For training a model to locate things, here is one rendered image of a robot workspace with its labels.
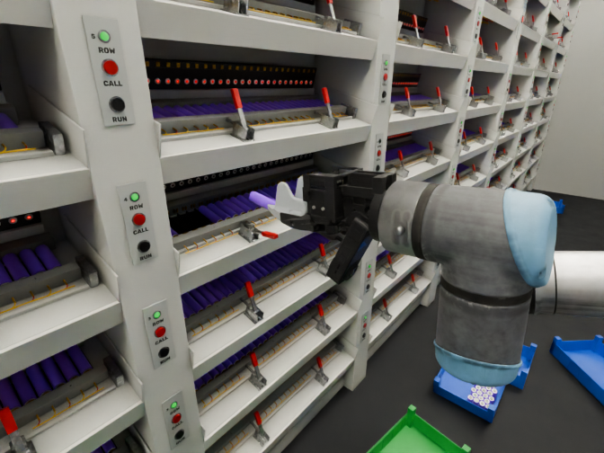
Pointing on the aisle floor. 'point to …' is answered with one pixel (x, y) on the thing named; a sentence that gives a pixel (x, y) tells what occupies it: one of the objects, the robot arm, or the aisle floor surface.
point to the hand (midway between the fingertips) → (279, 209)
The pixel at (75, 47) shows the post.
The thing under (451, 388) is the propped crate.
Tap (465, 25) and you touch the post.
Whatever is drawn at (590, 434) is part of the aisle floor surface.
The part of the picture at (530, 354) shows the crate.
